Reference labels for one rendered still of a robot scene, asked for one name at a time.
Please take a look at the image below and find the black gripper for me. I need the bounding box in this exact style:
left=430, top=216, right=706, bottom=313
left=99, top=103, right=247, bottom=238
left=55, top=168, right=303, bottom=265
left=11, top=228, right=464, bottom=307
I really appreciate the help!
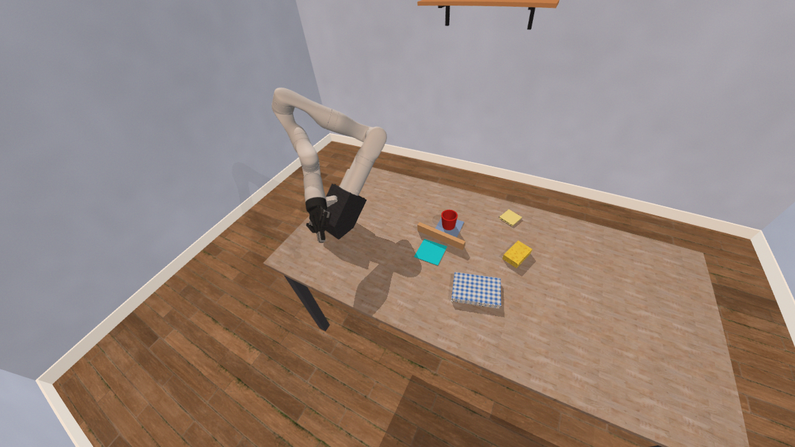
left=306, top=197, right=332, bottom=243

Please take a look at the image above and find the yellow sponge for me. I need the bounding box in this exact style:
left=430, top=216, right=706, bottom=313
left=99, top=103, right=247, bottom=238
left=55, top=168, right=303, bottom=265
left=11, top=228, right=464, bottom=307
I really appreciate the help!
left=502, top=241, right=532, bottom=268

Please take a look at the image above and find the yellow sticky-note pad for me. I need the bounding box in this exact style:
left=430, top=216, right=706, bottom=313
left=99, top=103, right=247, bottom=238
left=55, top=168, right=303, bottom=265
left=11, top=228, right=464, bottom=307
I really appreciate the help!
left=499, top=210, right=522, bottom=226

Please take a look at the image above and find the red cup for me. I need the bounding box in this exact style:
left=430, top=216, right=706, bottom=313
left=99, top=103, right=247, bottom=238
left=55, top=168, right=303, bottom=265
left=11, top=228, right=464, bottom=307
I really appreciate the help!
left=442, top=210, right=458, bottom=230

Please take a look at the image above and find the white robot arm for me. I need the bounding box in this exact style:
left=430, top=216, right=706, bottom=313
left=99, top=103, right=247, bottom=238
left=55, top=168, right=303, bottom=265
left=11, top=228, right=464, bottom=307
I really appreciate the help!
left=272, top=88, right=387, bottom=207

